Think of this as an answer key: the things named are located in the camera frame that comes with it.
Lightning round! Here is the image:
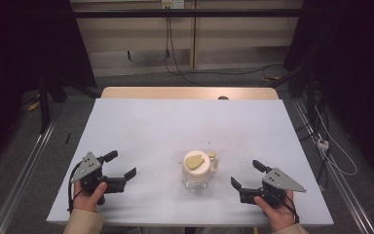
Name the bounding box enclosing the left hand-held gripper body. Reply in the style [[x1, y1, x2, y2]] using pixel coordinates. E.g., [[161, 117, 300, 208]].
[[70, 151, 127, 207]]

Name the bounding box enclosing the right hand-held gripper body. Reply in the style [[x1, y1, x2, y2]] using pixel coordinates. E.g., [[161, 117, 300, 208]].
[[239, 167, 307, 210]]

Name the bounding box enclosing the glass jar with cream lid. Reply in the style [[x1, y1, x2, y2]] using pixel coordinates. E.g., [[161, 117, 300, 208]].
[[181, 149, 212, 192]]

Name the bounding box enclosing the person's left hand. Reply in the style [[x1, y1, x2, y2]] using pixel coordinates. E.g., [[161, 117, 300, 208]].
[[72, 179, 108, 214]]

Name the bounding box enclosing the person's right hand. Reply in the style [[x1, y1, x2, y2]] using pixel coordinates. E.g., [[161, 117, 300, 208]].
[[253, 189, 298, 233]]

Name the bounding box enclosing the small bottle with yellow cap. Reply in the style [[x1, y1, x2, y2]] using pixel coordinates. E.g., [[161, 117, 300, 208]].
[[206, 150, 219, 174]]

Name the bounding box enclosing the white board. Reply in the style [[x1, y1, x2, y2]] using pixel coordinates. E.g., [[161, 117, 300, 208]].
[[46, 97, 335, 227]]

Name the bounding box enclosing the white power strip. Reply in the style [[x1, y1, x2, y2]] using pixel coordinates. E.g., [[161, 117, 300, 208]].
[[316, 137, 331, 152]]

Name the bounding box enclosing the black metal stand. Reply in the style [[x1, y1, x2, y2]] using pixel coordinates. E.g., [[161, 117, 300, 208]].
[[38, 75, 52, 135]]

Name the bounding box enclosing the yellow floor tape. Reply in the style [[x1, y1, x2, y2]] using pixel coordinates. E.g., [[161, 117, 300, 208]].
[[26, 94, 42, 112]]

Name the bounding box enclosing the wooden table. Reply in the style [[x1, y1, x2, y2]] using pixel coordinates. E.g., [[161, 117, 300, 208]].
[[99, 86, 280, 100]]

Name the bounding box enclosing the black curtain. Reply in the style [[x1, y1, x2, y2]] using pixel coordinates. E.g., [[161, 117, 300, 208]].
[[0, 0, 97, 174], [282, 0, 374, 183]]

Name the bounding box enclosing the black horizontal bar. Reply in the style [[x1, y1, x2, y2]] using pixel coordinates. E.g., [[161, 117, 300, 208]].
[[72, 8, 307, 20]]

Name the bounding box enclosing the left hand-held gripper black cable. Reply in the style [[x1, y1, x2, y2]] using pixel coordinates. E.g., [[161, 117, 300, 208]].
[[66, 161, 86, 215]]

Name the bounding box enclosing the hand-held gripper black cable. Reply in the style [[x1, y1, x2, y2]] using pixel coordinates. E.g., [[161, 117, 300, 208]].
[[66, 161, 86, 215], [281, 194, 301, 225]]

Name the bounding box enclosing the right hand-held gripper black cable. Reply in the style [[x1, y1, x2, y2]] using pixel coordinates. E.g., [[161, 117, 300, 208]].
[[281, 194, 301, 225]]

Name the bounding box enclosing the bundle of black cables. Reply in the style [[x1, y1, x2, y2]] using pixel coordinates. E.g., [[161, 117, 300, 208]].
[[294, 94, 331, 183]]

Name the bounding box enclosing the metal floor rail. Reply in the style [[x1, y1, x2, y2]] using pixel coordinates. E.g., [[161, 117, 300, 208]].
[[291, 97, 374, 234], [0, 119, 58, 234]]

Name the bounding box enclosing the white cable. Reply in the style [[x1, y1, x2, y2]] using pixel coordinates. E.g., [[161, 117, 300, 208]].
[[314, 106, 359, 177]]

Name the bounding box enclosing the black hanging cable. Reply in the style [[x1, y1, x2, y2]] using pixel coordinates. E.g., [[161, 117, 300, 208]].
[[163, 8, 207, 88]]

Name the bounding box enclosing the wooden wall post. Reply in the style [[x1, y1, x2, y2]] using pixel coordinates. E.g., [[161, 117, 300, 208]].
[[189, 0, 199, 71]]

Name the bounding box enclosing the white wall socket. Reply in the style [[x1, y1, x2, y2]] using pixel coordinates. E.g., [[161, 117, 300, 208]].
[[161, 0, 186, 10]]

